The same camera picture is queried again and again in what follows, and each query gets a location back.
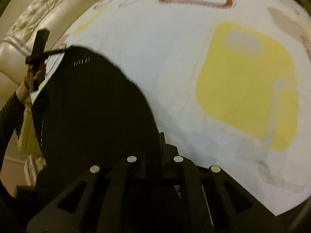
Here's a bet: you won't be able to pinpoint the white patterned bed sheet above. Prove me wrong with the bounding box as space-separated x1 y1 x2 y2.
31 0 311 216

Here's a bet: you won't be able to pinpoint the cream tufted leather headboard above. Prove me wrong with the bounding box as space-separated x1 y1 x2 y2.
1 0 99 94

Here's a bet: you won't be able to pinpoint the person's left hand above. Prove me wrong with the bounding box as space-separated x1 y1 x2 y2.
24 63 46 90

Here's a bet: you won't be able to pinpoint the black pants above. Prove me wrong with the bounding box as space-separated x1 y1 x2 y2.
32 45 158 195

